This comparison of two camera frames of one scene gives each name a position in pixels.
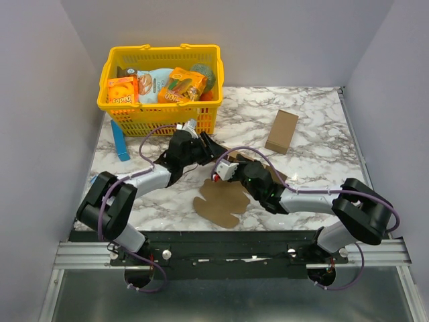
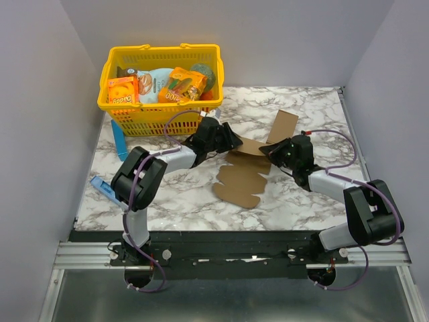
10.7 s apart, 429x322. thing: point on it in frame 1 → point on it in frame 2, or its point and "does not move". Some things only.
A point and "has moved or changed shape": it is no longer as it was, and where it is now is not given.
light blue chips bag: [151, 81] does not move
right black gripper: [239, 166] → [279, 153]
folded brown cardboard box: [281, 132] does not move
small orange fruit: [206, 96] does not move
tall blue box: [120, 141] does not move
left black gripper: [212, 151] → [231, 141]
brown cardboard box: [225, 197] has moved or changed shape
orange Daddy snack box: [123, 90] does not move
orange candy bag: [183, 86] does not move
